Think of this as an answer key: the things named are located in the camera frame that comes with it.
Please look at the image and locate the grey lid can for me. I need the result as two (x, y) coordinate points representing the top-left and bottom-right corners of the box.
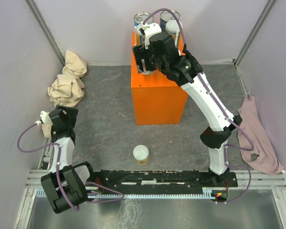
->
(142, 67), (154, 75)

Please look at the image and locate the yellow labelled can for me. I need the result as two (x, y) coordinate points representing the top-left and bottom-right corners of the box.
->
(135, 24), (145, 46)

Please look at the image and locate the colourful can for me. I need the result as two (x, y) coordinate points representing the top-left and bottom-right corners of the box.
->
(165, 20), (181, 47)

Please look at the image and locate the blue tall tin can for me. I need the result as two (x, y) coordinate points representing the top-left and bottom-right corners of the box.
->
(133, 12), (150, 27)

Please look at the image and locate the yellow can white lid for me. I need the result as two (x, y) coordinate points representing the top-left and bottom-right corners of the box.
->
(133, 145), (149, 165)

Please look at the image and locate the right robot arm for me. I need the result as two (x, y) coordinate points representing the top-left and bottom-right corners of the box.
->
(132, 32), (242, 187)

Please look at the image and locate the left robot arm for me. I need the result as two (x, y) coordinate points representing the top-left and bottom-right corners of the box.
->
(41, 105), (96, 214)

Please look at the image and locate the orange box counter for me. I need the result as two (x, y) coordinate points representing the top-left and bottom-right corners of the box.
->
(131, 29), (192, 125)

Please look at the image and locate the beige crumpled cloth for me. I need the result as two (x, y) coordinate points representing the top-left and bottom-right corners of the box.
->
(41, 50), (88, 138)

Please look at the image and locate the mauve crumpled cloth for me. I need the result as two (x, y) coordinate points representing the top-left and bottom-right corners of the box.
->
(238, 96), (285, 175)

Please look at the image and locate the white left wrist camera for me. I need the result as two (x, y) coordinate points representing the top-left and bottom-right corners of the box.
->
(40, 111), (52, 125)

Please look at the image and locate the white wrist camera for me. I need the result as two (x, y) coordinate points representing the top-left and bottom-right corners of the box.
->
(40, 111), (52, 125)
(140, 23), (162, 49)

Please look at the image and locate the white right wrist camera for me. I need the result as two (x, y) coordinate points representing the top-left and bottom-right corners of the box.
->
(140, 23), (162, 49)

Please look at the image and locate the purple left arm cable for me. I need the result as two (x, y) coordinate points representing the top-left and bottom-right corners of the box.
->
(16, 122), (80, 212)

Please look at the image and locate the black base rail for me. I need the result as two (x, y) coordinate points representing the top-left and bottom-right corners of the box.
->
(88, 170), (238, 195)

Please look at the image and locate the light blue cable duct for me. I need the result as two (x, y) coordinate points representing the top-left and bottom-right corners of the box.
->
(37, 186), (226, 199)

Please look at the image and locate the aluminium frame post left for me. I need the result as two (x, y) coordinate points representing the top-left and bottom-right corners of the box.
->
(25, 0), (65, 66)

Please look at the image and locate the aluminium frame post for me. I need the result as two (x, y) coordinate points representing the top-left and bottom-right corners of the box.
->
(233, 0), (277, 67)
(25, 0), (65, 66)

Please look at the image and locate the aluminium frame post right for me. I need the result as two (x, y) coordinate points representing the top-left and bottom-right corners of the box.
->
(233, 0), (277, 67)

